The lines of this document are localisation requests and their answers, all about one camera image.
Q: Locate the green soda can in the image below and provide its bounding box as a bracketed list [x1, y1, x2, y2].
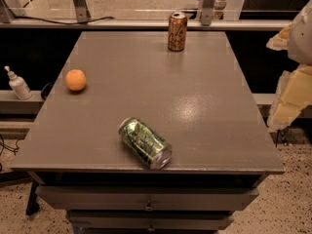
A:
[118, 117, 172, 170]

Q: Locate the orange fruit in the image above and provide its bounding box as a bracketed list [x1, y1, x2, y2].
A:
[65, 69, 87, 92]

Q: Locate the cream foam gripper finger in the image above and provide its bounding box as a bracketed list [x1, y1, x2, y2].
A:
[267, 64, 312, 131]
[266, 25, 291, 51]

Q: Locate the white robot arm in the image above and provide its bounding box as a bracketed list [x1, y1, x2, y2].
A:
[266, 0, 312, 131]

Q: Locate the orange soda can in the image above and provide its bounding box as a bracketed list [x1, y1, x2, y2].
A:
[168, 12, 187, 52]

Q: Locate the lower grey drawer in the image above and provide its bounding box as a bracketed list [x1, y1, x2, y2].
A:
[66, 211, 233, 230]

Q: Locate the white pump bottle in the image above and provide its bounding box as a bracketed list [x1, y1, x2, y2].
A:
[4, 66, 32, 100]

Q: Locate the grey drawer cabinet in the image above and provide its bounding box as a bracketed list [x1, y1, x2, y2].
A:
[13, 31, 284, 234]

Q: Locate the black cable on shelf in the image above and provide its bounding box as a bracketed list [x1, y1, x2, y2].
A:
[8, 8, 115, 25]

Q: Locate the left metal bracket post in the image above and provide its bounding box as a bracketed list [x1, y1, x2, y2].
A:
[72, 0, 91, 23]

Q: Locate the grey drawer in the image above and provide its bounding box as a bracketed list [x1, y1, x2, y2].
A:
[66, 211, 233, 230]
[36, 186, 258, 212]

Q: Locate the upper grey drawer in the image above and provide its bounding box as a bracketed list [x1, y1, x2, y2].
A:
[36, 186, 258, 212]

